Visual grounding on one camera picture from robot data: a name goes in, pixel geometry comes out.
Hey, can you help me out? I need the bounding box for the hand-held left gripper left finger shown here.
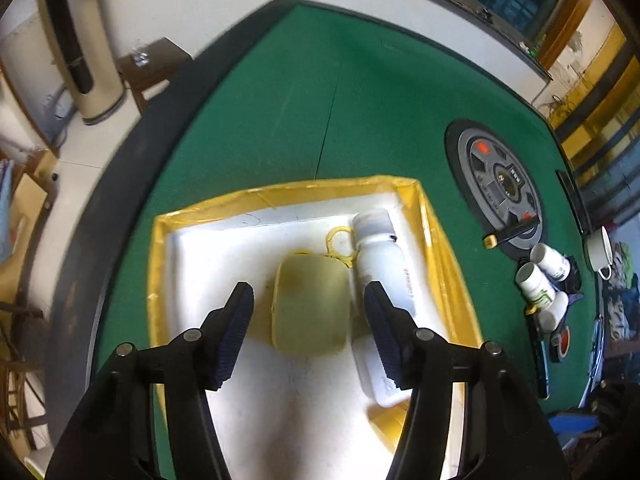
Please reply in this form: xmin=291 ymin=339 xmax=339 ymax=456
xmin=47 ymin=282 xmax=256 ymax=480

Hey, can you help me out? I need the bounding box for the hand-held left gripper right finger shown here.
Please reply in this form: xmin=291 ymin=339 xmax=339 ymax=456
xmin=363 ymin=280 xmax=573 ymax=480

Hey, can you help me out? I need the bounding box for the tall white plastic bottle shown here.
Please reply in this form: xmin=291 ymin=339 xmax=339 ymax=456
xmin=351 ymin=209 xmax=418 ymax=318

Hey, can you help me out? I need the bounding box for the white tray with yellow rim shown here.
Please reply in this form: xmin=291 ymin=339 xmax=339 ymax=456
xmin=146 ymin=174 xmax=483 ymax=480

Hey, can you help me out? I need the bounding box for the small white green-label bottle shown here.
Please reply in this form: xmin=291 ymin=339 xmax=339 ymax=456
xmin=515 ymin=262 xmax=558 ymax=311

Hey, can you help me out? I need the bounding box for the small white pill bottle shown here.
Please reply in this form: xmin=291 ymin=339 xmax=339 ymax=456
xmin=537 ymin=291 xmax=571 ymax=333
xmin=530 ymin=242 xmax=571 ymax=282

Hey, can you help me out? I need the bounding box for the orange tape roll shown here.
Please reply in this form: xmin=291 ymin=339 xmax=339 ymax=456
xmin=550 ymin=327 xmax=572 ymax=361

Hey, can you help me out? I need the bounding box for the small yellow plastic piece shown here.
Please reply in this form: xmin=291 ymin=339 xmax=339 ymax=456
xmin=367 ymin=406 xmax=408 ymax=453

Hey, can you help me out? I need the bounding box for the round grey table control panel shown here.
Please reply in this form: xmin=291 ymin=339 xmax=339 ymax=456
xmin=445 ymin=119 xmax=548 ymax=263

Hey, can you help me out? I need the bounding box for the wooden chair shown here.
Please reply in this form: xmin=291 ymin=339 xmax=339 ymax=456
xmin=0 ymin=300 xmax=51 ymax=451

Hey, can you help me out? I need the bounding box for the white enamel mug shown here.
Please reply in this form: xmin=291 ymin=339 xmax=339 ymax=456
xmin=586 ymin=225 xmax=615 ymax=281

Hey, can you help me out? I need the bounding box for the colourful patterned cloth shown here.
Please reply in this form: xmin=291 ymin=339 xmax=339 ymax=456
xmin=602 ymin=242 xmax=640 ymax=346

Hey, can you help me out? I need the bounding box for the small wooden side table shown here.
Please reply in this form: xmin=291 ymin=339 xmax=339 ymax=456
xmin=117 ymin=37 xmax=193 ymax=111

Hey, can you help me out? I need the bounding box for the standing air conditioner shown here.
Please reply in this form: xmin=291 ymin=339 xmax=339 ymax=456
xmin=35 ymin=0 xmax=126 ymax=126

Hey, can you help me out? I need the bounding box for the yellow cord loop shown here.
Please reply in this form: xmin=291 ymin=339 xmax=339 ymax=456
xmin=326 ymin=226 xmax=358 ymax=266

